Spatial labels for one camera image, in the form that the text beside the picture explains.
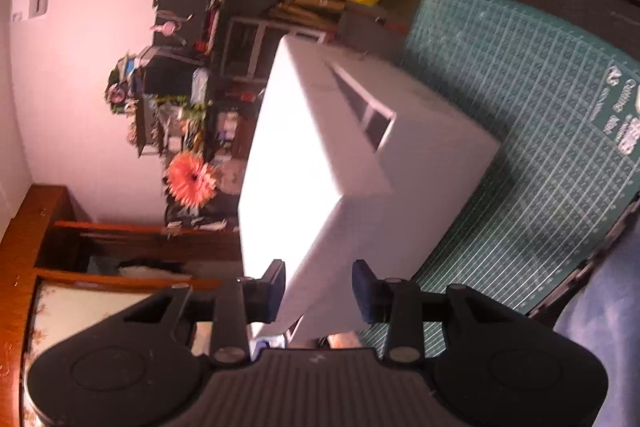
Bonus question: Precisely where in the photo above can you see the person's right leg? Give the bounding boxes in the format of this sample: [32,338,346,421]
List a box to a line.
[550,227,640,427]

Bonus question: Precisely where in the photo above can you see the white shelf unit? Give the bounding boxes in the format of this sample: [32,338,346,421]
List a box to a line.
[220,17,328,82]

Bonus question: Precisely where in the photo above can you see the white storage box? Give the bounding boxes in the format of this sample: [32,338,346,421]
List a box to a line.
[295,52,502,345]

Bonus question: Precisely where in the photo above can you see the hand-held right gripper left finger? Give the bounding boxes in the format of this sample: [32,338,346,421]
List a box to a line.
[121,259,288,368]

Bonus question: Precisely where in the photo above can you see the pink gerbera flower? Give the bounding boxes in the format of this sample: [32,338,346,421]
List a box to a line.
[165,151,219,210]

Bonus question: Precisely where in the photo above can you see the pink headphones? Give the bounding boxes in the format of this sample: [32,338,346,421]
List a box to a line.
[152,19,186,40]

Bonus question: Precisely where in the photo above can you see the light blue wipes pack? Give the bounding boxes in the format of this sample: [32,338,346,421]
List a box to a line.
[192,67,208,102]

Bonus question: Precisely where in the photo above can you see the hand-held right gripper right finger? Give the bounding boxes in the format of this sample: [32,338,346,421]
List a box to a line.
[351,259,517,366]

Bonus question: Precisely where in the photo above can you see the green cutting mat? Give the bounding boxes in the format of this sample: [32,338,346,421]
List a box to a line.
[355,0,640,343]

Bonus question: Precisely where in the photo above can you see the black computer tower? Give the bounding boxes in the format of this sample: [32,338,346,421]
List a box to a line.
[142,57,196,95]

